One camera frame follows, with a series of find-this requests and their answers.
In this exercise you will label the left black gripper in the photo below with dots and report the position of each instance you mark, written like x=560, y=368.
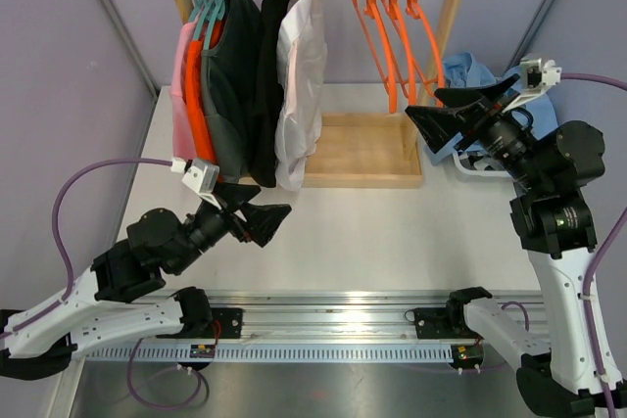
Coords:
x=264, y=220

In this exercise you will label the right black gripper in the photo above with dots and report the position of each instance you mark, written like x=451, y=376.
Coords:
x=475, y=121

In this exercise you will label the light blue shirt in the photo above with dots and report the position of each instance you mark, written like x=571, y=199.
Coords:
x=464, y=70

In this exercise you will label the orange hanger of plaid shirt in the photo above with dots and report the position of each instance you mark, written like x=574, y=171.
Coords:
x=429, y=80

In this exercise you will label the orange hanger of grey shirt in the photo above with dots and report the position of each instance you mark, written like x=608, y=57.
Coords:
x=394, y=78

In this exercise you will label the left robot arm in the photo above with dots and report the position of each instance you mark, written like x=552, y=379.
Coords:
x=35, y=343

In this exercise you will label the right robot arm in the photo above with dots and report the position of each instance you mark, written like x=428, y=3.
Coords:
x=572, y=373

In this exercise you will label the orange shirt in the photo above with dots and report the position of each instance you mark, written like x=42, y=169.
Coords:
x=194, y=104

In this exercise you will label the pink shirt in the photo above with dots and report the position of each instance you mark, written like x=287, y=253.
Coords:
x=182, y=140

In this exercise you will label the dark grey t-shirt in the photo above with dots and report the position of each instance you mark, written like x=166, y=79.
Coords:
x=228, y=73

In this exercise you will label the white plastic basket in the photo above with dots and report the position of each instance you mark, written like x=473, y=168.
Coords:
x=468, y=173

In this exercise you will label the wooden clothes rack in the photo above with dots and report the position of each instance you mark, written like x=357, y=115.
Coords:
x=362, y=144

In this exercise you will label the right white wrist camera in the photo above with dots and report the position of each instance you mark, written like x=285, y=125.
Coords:
x=538, y=76

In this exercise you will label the aluminium rail frame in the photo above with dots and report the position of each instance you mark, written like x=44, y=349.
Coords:
x=269, y=318

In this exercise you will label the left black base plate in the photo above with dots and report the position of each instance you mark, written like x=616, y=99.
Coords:
x=227, y=322

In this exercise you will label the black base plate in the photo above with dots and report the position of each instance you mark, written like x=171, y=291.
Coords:
x=441, y=323
x=227, y=322

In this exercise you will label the white slotted cable duct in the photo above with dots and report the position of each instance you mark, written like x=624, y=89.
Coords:
x=279, y=353

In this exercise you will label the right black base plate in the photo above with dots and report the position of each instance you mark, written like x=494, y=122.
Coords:
x=441, y=323

